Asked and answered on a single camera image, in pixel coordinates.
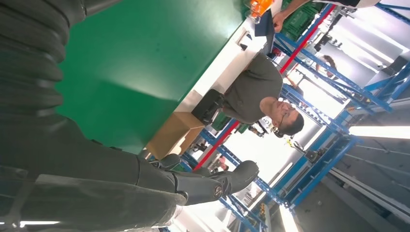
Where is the tablet in blue case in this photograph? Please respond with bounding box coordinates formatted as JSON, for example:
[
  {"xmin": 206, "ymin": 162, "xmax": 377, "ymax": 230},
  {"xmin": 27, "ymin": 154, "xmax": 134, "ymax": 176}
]
[{"xmin": 254, "ymin": 9, "xmax": 277, "ymax": 55}]

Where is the green crate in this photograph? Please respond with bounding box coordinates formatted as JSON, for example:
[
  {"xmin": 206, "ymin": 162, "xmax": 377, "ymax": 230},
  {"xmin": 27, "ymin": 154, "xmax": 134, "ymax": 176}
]
[
  {"xmin": 281, "ymin": 0, "xmax": 325, "ymax": 42},
  {"xmin": 211, "ymin": 112, "xmax": 233, "ymax": 132}
]

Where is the person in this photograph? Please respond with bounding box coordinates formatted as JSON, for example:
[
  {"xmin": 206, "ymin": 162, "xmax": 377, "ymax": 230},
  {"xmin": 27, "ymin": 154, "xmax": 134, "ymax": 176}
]
[
  {"xmin": 272, "ymin": 0, "xmax": 382, "ymax": 33},
  {"xmin": 315, "ymin": 54, "xmax": 339, "ymax": 80},
  {"xmin": 221, "ymin": 53, "xmax": 305, "ymax": 137},
  {"xmin": 216, "ymin": 156, "xmax": 230, "ymax": 173}
]

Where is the flat white box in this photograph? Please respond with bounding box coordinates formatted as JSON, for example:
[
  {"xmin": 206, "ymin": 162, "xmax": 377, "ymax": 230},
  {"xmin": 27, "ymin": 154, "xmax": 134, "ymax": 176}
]
[{"xmin": 236, "ymin": 27, "xmax": 254, "ymax": 51}]

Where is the white table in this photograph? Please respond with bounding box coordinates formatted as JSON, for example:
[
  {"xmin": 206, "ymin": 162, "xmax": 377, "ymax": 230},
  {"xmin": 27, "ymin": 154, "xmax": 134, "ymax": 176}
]
[{"xmin": 174, "ymin": 0, "xmax": 284, "ymax": 113}]

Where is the cardboard box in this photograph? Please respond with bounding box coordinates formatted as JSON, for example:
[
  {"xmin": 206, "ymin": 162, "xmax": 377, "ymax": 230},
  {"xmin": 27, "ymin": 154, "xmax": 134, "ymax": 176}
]
[{"xmin": 146, "ymin": 112, "xmax": 205, "ymax": 161}]

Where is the background robot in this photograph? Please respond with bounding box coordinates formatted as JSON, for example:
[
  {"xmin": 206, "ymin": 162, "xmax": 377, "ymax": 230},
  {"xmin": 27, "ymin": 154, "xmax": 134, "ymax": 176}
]
[{"xmin": 249, "ymin": 116, "xmax": 286, "ymax": 139}]

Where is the black equipment case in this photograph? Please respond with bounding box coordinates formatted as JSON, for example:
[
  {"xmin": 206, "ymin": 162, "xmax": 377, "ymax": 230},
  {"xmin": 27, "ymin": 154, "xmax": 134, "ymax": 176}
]
[{"xmin": 191, "ymin": 89, "xmax": 225, "ymax": 126}]

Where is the ceiling lamp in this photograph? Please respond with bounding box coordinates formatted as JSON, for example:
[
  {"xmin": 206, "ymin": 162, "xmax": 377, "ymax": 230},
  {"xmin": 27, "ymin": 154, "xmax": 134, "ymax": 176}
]
[
  {"xmin": 278, "ymin": 204, "xmax": 299, "ymax": 232},
  {"xmin": 348, "ymin": 125, "xmax": 410, "ymax": 140}
]

